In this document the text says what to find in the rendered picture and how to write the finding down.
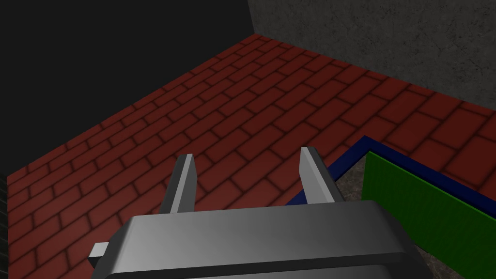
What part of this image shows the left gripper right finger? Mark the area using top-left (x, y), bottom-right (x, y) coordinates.
top-left (298, 146), bottom-right (346, 205)

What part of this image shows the green door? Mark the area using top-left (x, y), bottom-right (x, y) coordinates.
top-left (361, 151), bottom-right (496, 279)

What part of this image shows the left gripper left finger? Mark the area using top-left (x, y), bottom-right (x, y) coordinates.
top-left (158, 154), bottom-right (198, 215)

